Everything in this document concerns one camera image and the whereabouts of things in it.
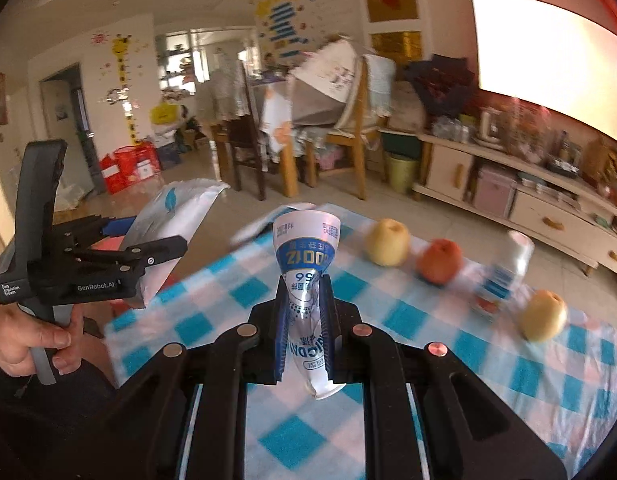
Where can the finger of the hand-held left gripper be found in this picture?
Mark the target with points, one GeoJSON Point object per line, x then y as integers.
{"type": "Point", "coordinates": [158, 252]}
{"type": "Point", "coordinates": [116, 226]}

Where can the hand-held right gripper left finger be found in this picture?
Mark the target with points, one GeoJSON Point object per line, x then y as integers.
{"type": "Point", "coordinates": [281, 330]}

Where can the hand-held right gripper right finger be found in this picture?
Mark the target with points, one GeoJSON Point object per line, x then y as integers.
{"type": "Point", "coordinates": [329, 345]}

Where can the large snack bag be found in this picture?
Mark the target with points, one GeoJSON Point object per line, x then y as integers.
{"type": "Point", "coordinates": [178, 215]}

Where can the white blue printed wrapper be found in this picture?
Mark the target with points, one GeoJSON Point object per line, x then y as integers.
{"type": "Point", "coordinates": [303, 240]}

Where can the person's left forearm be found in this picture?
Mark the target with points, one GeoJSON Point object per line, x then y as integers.
{"type": "Point", "coordinates": [18, 410]}

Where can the person's left hand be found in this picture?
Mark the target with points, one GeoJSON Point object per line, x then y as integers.
{"type": "Point", "coordinates": [13, 340]}

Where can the red crate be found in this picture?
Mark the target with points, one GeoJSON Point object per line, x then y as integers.
{"type": "Point", "coordinates": [133, 167]}

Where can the white blue plastic bag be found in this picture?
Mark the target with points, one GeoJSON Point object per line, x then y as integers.
{"type": "Point", "coordinates": [253, 227]}

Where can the blue white checkered tablecloth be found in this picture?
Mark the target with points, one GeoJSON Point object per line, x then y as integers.
{"type": "Point", "coordinates": [283, 440]}

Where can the yellow pear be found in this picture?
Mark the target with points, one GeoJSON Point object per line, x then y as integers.
{"type": "Point", "coordinates": [386, 242]}

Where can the yellow bag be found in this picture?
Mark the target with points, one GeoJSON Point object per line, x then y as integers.
{"type": "Point", "coordinates": [164, 114]}

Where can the red orange apple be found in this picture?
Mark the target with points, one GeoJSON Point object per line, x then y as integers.
{"type": "Point", "coordinates": [441, 262]}

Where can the dark wooden chair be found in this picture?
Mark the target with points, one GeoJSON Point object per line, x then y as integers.
{"type": "Point", "coordinates": [246, 140]}

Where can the grey lace chair cloth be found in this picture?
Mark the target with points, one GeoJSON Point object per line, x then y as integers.
{"type": "Point", "coordinates": [226, 87]}

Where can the white orange printed cloth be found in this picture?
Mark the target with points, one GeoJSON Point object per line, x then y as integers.
{"type": "Point", "coordinates": [278, 115]}

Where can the green waste bin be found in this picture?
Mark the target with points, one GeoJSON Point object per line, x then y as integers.
{"type": "Point", "coordinates": [402, 172]}

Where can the white yogurt bottle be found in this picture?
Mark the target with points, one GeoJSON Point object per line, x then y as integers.
{"type": "Point", "coordinates": [503, 275]}

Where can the grey covered object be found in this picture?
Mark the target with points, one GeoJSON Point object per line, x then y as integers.
{"type": "Point", "coordinates": [313, 105]}

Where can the yellow apple right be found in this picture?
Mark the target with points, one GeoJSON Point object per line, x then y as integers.
{"type": "Point", "coordinates": [543, 315]}

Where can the pink storage box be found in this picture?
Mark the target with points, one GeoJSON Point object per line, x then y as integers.
{"type": "Point", "coordinates": [494, 192]}

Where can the white embroidered cloth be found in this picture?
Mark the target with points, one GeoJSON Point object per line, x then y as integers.
{"type": "Point", "coordinates": [328, 70]}

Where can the cream television cabinet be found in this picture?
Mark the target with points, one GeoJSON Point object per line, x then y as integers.
{"type": "Point", "coordinates": [548, 220]}

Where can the pale lace chair cover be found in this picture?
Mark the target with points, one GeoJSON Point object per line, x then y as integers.
{"type": "Point", "coordinates": [378, 85]}

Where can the white electric kettle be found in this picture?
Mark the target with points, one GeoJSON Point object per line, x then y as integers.
{"type": "Point", "coordinates": [490, 127]}

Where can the dark blue bouquet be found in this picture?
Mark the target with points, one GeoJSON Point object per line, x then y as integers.
{"type": "Point", "coordinates": [438, 85]}

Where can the clear wrapped gift basket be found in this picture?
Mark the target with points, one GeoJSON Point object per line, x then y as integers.
{"type": "Point", "coordinates": [528, 127]}

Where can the artificial flower arrangement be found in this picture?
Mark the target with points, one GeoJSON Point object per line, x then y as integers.
{"type": "Point", "coordinates": [608, 165]}

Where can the bright television screen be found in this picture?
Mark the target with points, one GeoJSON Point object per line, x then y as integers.
{"type": "Point", "coordinates": [538, 55]}

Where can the giraffe height wall sticker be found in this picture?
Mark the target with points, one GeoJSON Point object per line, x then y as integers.
{"type": "Point", "coordinates": [123, 60]}

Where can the blue yellow wall stickers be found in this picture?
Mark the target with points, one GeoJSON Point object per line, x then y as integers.
{"type": "Point", "coordinates": [283, 25]}

